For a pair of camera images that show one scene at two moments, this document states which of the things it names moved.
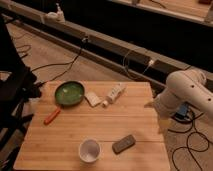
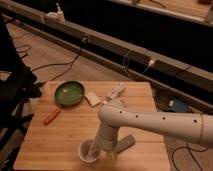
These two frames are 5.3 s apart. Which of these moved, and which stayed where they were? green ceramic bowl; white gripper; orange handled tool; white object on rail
Moved: white gripper
Stayed: green ceramic bowl; orange handled tool; white object on rail
